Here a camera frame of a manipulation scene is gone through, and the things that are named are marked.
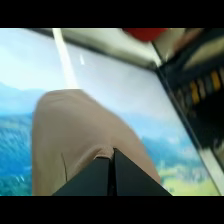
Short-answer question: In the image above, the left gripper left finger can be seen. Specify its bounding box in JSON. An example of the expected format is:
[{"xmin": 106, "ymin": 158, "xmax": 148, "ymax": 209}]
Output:
[{"xmin": 52, "ymin": 156, "xmax": 112, "ymax": 197}]

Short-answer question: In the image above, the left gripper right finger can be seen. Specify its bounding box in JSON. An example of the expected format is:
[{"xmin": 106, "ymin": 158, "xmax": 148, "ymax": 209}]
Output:
[{"xmin": 112, "ymin": 147, "xmax": 173, "ymax": 197}]

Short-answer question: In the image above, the beige garment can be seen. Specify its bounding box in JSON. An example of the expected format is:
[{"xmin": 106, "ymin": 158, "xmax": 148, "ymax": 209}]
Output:
[{"xmin": 31, "ymin": 88, "xmax": 162, "ymax": 197}]

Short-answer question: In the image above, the red garment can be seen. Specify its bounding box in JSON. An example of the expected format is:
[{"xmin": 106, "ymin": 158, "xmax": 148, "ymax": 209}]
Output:
[{"xmin": 122, "ymin": 27, "xmax": 169, "ymax": 43}]

